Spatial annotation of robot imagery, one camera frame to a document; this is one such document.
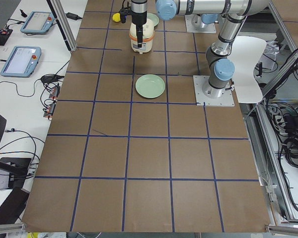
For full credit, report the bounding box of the brown paper table mat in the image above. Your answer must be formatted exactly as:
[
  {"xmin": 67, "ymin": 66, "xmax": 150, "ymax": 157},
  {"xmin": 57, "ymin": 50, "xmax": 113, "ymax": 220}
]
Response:
[{"xmin": 22, "ymin": 0, "xmax": 270, "ymax": 233}]

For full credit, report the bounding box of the green plate far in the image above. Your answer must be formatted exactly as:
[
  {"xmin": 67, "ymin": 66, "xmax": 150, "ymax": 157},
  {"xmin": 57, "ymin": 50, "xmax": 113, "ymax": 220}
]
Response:
[{"xmin": 147, "ymin": 12, "xmax": 159, "ymax": 27}]

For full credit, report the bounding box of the white chair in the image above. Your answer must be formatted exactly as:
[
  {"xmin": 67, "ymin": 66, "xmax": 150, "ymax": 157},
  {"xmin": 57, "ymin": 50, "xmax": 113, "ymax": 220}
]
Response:
[{"xmin": 228, "ymin": 36, "xmax": 266, "ymax": 104}]

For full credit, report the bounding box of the black power adapter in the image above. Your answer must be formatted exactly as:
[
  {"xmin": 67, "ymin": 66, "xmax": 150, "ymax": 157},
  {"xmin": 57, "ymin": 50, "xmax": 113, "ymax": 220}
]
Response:
[{"xmin": 66, "ymin": 12, "xmax": 82, "ymax": 20}]

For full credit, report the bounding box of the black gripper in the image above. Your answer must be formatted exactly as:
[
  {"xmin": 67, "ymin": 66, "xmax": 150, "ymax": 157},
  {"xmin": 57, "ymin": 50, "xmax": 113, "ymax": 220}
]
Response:
[{"xmin": 131, "ymin": 0, "xmax": 148, "ymax": 48}]

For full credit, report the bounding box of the yellow lemon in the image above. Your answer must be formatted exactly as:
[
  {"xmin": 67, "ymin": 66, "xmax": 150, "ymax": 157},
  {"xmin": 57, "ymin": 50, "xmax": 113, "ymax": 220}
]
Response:
[{"xmin": 112, "ymin": 13, "xmax": 121, "ymax": 22}]

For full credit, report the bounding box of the green plate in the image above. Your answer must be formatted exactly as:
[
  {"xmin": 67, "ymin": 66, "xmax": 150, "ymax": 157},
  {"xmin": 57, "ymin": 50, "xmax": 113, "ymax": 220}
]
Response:
[
  {"xmin": 147, "ymin": 12, "xmax": 159, "ymax": 27},
  {"xmin": 135, "ymin": 74, "xmax": 165, "ymax": 99}
]

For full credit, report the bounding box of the cream rice cooker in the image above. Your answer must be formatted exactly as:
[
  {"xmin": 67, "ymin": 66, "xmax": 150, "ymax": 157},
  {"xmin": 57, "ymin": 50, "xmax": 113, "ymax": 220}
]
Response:
[{"xmin": 128, "ymin": 18, "xmax": 155, "ymax": 54}]

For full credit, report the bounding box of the blue teach pendant far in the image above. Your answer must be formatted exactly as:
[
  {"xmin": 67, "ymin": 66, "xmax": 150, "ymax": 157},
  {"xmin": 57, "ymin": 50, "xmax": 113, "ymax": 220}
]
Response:
[{"xmin": 20, "ymin": 11, "xmax": 55, "ymax": 34}]

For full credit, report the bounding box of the blue teach pendant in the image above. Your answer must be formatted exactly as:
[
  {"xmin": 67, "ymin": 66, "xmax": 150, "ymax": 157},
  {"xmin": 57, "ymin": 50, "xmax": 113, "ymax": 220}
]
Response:
[
  {"xmin": 20, "ymin": 11, "xmax": 55, "ymax": 34},
  {"xmin": 0, "ymin": 46, "xmax": 41, "ymax": 78}
]

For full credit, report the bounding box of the blue teach pendant near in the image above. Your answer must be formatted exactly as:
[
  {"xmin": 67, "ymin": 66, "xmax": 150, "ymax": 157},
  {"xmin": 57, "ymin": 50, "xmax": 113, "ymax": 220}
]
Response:
[{"xmin": 0, "ymin": 46, "xmax": 41, "ymax": 78}]

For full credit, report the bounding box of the black cable bundle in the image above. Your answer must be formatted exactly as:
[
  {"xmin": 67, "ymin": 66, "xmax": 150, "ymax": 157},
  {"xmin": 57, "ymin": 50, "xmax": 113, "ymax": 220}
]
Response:
[{"xmin": 268, "ymin": 104, "xmax": 298, "ymax": 169}]

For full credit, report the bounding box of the aluminium frame post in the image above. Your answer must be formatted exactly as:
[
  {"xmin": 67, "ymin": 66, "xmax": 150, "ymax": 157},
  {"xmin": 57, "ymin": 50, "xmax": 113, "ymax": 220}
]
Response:
[{"xmin": 46, "ymin": 0, "xmax": 77, "ymax": 52}]

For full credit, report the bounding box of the green plate centre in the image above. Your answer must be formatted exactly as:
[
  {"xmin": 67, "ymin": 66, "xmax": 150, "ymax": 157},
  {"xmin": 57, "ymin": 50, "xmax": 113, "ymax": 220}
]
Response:
[{"xmin": 135, "ymin": 74, "xmax": 165, "ymax": 99}]

